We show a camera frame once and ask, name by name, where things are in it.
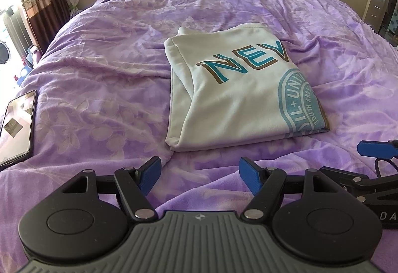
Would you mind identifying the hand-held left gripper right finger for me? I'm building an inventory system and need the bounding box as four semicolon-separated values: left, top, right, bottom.
239;157;338;220

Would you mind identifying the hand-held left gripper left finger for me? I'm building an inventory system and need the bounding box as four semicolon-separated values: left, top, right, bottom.
61;156;162;220

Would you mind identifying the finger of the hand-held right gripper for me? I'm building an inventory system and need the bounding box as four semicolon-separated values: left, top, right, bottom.
357;140;398;159
320;166;398;206

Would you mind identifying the white printed t-shirt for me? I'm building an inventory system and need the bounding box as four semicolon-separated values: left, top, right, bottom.
164;23;331;152

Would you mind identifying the purple floral bed cover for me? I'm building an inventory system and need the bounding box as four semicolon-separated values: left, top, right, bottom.
0;0;398;273

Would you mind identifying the black smartphone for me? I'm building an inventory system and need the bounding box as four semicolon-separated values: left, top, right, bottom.
0;90;38;172

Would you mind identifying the black cable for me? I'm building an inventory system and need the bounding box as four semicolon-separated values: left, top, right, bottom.
375;156;398;180

